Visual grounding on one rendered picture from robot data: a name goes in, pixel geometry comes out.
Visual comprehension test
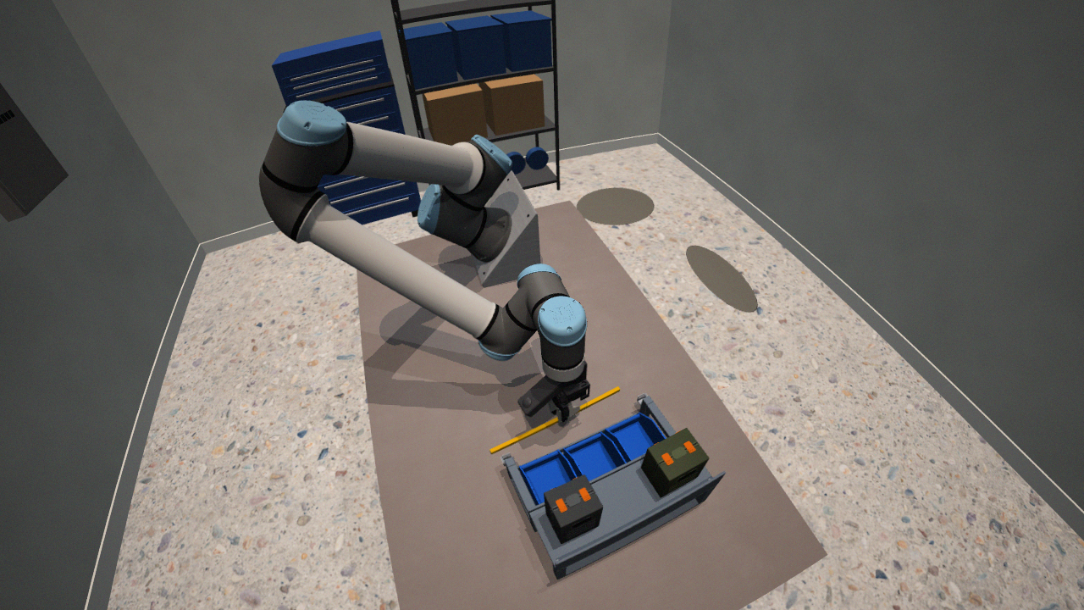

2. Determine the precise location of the olive green case with orange latches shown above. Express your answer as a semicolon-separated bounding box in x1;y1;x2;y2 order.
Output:
641;428;709;498

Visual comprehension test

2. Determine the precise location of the dark grey case with orange latches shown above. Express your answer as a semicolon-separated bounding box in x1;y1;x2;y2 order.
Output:
544;473;603;544

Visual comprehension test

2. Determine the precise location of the grey metal shelf rack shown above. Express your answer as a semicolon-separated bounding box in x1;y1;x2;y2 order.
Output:
501;393;726;580

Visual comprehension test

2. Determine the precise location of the blue open bin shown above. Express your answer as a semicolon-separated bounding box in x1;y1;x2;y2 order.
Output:
604;413;666;463
520;450;577;505
563;432;625;481

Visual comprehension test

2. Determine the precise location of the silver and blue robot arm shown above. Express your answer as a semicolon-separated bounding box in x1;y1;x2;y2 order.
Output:
259;101;588;417

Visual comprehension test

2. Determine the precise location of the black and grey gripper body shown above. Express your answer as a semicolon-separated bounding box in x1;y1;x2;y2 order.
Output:
551;361;590;408

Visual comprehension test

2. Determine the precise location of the yellow bar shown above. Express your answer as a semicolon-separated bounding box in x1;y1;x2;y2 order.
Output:
490;387;620;454

